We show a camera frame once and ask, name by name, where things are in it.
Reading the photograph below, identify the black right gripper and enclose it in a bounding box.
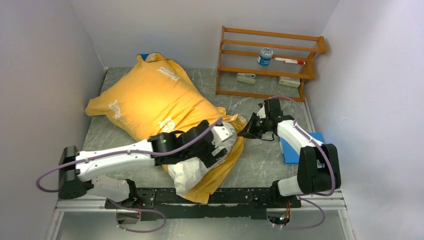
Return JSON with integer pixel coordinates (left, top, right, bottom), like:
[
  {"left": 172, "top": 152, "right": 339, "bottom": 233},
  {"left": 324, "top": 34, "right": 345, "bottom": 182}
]
[{"left": 238, "top": 112, "right": 270, "bottom": 139}]

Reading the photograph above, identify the white pillow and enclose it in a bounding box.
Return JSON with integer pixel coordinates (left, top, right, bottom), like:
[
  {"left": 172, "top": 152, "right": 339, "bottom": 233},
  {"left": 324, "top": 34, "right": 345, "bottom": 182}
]
[{"left": 167, "top": 122, "right": 237, "bottom": 197}]

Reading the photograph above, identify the blue and orange pillowcase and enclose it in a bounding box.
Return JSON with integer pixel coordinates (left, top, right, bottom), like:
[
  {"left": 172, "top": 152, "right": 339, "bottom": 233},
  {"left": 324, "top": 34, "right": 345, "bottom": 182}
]
[{"left": 85, "top": 52, "right": 247, "bottom": 204}]

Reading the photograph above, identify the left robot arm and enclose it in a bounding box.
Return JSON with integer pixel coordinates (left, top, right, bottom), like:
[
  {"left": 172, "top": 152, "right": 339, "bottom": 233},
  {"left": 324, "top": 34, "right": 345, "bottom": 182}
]
[{"left": 58, "top": 120, "right": 233, "bottom": 208}]

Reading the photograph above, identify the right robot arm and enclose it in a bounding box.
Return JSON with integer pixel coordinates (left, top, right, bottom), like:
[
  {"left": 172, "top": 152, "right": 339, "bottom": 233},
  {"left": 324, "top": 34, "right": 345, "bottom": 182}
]
[{"left": 238, "top": 97, "right": 342, "bottom": 207}]

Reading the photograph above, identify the blue foam pad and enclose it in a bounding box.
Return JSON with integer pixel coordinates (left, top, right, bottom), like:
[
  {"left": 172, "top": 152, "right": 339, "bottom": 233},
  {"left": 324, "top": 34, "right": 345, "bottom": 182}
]
[{"left": 279, "top": 132, "right": 325, "bottom": 165}]

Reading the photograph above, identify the small white box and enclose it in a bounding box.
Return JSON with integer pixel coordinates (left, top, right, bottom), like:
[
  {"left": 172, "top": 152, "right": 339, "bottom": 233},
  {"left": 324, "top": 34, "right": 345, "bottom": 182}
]
[{"left": 278, "top": 76, "right": 301, "bottom": 88}]

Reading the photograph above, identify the blue round jar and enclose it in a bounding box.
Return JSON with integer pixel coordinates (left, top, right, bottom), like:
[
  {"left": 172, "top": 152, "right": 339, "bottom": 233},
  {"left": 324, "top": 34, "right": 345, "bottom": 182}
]
[{"left": 257, "top": 47, "right": 274, "bottom": 66}]

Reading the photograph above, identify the red and white marker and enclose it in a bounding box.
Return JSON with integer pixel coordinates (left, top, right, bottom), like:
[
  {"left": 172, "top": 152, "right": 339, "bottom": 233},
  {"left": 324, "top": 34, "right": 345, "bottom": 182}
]
[{"left": 274, "top": 57, "right": 306, "bottom": 65}]

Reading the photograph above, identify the orange wooden rack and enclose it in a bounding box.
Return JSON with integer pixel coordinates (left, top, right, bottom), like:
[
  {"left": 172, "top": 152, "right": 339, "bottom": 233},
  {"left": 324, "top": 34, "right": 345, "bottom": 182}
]
[{"left": 215, "top": 26, "right": 328, "bottom": 102}]

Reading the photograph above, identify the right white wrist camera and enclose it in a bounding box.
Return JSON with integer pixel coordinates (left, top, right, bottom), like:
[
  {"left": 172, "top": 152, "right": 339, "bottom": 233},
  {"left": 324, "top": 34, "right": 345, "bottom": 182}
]
[{"left": 256, "top": 103, "right": 267, "bottom": 119}]

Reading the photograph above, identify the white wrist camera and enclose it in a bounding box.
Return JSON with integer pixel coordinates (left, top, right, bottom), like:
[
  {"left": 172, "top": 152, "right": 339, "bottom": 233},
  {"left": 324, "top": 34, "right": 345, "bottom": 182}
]
[
  {"left": 256, "top": 103, "right": 267, "bottom": 119},
  {"left": 211, "top": 122, "right": 233, "bottom": 146}
]

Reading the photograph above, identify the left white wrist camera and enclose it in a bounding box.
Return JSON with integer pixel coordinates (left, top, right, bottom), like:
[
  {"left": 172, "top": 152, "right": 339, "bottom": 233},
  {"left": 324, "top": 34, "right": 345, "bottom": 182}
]
[{"left": 211, "top": 122, "right": 233, "bottom": 146}]

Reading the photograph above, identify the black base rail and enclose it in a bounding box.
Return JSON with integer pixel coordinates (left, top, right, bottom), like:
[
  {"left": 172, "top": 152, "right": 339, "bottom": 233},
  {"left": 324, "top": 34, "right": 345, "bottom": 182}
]
[{"left": 104, "top": 187, "right": 302, "bottom": 222}]

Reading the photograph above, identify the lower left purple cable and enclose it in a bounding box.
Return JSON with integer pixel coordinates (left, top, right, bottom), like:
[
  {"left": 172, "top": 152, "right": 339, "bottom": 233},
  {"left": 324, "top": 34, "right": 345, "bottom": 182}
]
[{"left": 107, "top": 198, "right": 167, "bottom": 234}]

